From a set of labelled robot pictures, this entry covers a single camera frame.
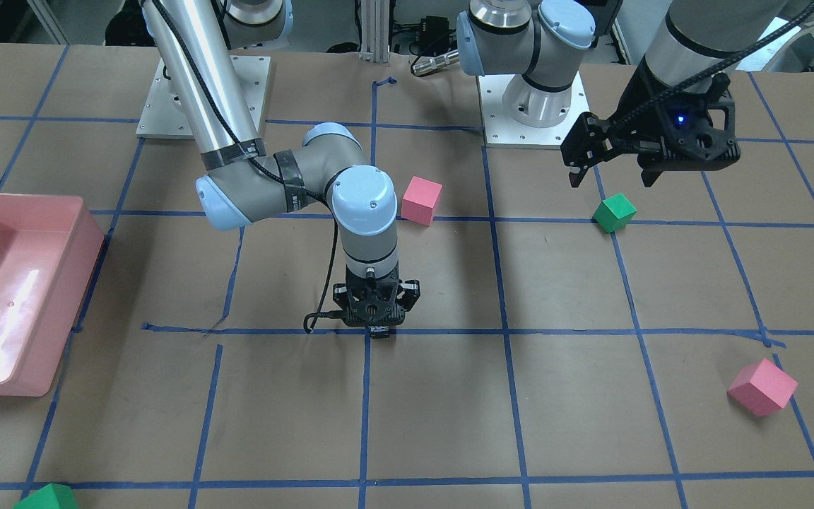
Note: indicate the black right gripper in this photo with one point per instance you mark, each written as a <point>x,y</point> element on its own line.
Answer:
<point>413,293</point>

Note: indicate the aluminium frame post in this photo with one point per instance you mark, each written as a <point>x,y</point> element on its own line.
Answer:
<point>374,25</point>

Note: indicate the blue black push button switch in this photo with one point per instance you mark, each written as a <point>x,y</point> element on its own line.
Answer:
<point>379,332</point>

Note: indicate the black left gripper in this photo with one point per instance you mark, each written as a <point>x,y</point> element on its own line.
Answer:
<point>644,121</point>

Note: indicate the pink cube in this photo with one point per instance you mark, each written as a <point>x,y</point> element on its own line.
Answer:
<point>420,201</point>
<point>763,388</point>

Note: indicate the green cube centre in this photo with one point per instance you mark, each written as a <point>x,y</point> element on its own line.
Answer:
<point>614,213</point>

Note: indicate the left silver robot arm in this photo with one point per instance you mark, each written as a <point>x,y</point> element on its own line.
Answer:
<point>544,42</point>

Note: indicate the pink plastic bin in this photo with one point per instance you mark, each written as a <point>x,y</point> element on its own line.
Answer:
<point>49,246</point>

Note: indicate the silver metal cylinder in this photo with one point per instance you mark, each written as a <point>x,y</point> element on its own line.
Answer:
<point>423,66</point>

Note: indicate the pink cube far side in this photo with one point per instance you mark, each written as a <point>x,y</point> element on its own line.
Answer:
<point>763,388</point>

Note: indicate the pink cube near centre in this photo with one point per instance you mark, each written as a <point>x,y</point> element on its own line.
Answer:
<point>420,201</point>

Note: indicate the green cube by bin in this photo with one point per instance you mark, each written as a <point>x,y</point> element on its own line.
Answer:
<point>51,496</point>

